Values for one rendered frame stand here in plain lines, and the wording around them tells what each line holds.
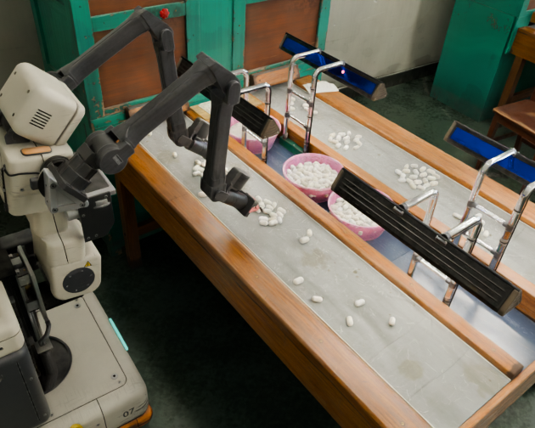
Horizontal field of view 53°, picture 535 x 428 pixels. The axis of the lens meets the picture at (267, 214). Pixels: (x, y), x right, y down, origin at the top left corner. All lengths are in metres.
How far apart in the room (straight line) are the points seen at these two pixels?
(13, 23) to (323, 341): 2.28
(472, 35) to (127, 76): 2.89
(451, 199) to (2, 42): 2.32
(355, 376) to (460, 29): 3.49
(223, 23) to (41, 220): 1.34
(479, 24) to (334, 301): 3.15
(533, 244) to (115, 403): 1.63
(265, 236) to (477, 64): 2.98
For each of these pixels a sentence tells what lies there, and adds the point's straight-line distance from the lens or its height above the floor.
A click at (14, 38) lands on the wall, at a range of 3.17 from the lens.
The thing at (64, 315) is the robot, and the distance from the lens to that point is 2.37.
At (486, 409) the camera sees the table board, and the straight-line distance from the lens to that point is 1.64.
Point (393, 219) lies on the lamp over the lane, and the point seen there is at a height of 1.08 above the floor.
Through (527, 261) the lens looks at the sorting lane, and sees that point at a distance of 2.13.
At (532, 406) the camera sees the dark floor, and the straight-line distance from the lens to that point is 2.70.
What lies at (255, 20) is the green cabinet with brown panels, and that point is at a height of 1.12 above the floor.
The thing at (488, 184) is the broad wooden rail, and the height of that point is 0.76.
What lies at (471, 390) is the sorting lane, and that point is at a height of 0.74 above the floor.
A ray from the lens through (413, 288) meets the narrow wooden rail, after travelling 1.82.
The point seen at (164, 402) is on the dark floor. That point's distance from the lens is 2.39.
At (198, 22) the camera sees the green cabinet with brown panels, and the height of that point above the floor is 1.17.
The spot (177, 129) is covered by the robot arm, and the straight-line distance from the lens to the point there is 1.98.
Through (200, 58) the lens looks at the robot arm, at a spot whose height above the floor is 1.43.
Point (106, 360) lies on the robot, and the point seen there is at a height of 0.28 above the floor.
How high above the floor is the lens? 2.02
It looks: 39 degrees down
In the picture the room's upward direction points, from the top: 4 degrees clockwise
